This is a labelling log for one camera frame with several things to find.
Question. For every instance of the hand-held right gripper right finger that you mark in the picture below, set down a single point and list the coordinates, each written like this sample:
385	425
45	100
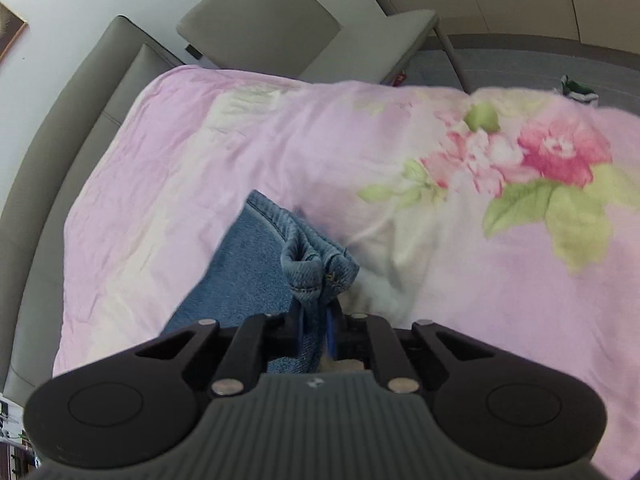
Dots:
330	332

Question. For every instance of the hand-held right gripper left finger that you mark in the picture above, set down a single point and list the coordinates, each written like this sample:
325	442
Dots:
299	332

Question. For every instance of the pink floral blanket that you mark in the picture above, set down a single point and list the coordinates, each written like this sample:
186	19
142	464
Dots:
300	160

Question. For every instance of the brown picture frame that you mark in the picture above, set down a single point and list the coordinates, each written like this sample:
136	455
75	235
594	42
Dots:
10	27

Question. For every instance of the blue denim pants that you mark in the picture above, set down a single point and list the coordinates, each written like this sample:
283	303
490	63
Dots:
250	270

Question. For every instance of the grey padded bed headboard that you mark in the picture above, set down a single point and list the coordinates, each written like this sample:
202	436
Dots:
50	160

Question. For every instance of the green white object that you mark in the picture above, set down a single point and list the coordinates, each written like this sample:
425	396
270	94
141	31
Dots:
577	89

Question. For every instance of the grey chair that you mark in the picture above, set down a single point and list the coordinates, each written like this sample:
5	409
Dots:
260	15

